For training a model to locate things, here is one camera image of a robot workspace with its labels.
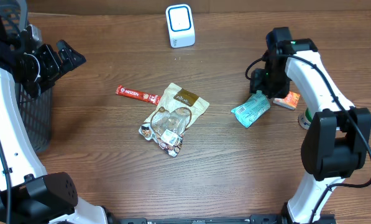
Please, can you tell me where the red Nescafe stick sachet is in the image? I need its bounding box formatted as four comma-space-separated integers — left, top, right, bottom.
116, 85, 161, 105

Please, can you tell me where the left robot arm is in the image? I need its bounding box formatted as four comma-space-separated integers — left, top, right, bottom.
0, 15, 116, 223

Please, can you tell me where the white barcode scanner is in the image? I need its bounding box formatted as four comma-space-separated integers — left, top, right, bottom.
165, 4, 196, 49

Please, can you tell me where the grey plastic mesh basket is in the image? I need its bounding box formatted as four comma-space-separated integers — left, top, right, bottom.
0, 0, 52, 153

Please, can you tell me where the green wet wipes pack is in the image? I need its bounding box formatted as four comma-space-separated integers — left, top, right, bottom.
231, 90, 270, 128

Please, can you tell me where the orange tissue pack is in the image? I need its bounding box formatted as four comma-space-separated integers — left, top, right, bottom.
273, 91, 301, 110

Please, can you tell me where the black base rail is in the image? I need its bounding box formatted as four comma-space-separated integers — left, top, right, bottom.
117, 215, 288, 224

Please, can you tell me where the green lid jar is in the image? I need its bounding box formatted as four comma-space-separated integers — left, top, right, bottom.
298, 108, 312, 129

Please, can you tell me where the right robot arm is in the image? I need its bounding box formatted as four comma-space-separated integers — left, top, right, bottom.
245, 27, 371, 223

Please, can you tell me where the brown cookie bag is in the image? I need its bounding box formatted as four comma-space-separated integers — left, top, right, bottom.
139, 83, 209, 157

